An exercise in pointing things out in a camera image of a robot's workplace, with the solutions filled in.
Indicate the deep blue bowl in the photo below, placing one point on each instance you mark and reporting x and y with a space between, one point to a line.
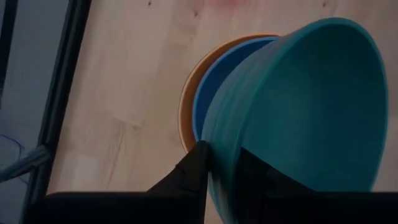
211 87

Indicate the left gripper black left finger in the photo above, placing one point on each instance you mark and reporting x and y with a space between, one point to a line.
186 186

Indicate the grey floor brace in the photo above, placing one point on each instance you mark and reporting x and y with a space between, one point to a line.
28 161

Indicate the light orange bowl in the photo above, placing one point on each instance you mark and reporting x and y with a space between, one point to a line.
188 105

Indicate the teal ribbed bowl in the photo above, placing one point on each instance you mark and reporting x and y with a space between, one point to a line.
311 109

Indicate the black table frame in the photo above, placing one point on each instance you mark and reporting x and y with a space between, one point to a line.
62 77

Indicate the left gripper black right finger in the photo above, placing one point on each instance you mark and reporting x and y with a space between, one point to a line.
267 193

